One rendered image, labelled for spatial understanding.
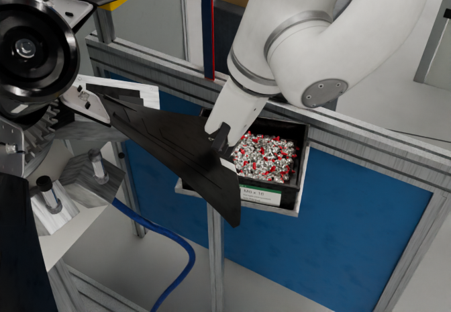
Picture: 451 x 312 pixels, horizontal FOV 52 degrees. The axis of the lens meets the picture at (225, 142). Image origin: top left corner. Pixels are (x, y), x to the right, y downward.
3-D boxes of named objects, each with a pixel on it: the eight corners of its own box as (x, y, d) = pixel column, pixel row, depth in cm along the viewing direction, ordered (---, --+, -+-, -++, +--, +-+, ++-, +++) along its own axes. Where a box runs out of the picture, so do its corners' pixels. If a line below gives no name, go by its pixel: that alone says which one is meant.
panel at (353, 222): (141, 216, 167) (107, 65, 120) (141, 215, 167) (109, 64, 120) (364, 326, 139) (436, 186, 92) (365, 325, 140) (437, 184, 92)
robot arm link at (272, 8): (313, 84, 54) (285, 29, 59) (370, -9, 44) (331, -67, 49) (247, 87, 51) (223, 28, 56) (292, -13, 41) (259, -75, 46)
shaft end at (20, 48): (12, 52, 48) (13, 50, 47) (18, 35, 48) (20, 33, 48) (31, 61, 49) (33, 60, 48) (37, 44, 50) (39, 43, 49)
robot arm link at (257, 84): (254, 18, 59) (247, 35, 61) (219, 53, 53) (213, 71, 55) (311, 52, 58) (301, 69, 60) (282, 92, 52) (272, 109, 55)
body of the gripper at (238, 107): (253, 31, 60) (229, 88, 69) (214, 72, 54) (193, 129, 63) (303, 60, 60) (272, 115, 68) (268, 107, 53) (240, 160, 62)
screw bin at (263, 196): (179, 192, 87) (176, 167, 82) (203, 131, 99) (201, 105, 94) (295, 213, 84) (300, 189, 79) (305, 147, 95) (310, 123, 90)
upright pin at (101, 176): (92, 181, 73) (83, 153, 69) (101, 172, 75) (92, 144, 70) (103, 186, 73) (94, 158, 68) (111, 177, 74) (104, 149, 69)
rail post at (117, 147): (133, 233, 176) (91, 64, 120) (140, 226, 179) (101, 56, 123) (142, 238, 175) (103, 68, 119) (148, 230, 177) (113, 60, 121)
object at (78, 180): (88, 209, 79) (52, 188, 76) (103, 178, 83) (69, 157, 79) (111, 205, 74) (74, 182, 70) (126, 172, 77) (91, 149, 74)
